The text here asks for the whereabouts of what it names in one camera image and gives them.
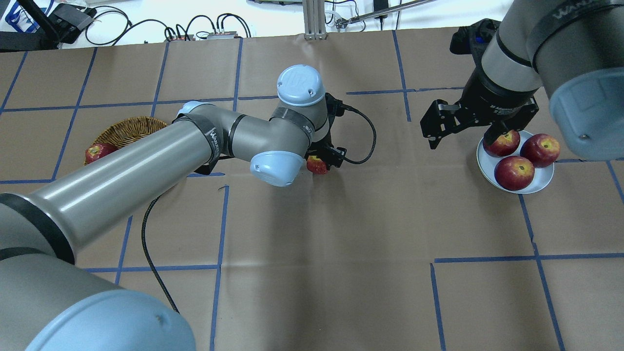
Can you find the red apple on plate front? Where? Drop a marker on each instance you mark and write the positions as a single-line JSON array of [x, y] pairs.
[[514, 173]]

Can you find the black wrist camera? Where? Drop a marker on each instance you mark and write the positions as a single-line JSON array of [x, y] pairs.
[[474, 39]]

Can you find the red apple on plate right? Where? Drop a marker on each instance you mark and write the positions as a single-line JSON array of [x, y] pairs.
[[541, 149]]

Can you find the red apple on plate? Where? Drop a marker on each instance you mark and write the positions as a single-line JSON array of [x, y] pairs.
[[514, 173], [505, 145], [541, 149]]

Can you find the red apple in basket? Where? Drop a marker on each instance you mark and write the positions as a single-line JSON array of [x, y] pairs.
[[97, 151]]

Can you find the red apple on plate left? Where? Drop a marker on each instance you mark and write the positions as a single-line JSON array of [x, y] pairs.
[[505, 145]]

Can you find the woven wicker basket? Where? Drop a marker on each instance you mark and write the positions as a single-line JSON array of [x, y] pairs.
[[130, 130]]

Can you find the aluminium frame post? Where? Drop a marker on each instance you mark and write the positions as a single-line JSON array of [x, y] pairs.
[[314, 19]]

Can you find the yellow-red apple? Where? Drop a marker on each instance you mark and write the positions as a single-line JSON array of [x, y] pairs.
[[316, 165]]

